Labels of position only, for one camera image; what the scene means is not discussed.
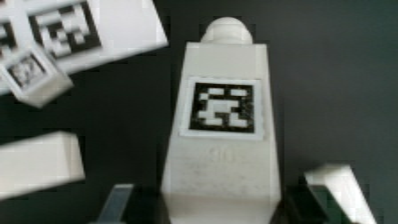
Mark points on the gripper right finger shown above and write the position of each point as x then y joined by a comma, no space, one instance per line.
326,199

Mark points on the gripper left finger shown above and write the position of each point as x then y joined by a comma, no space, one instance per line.
113,211

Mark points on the white chair leg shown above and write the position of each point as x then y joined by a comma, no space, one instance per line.
221,184

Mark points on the white flat back plate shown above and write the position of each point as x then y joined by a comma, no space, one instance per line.
91,31

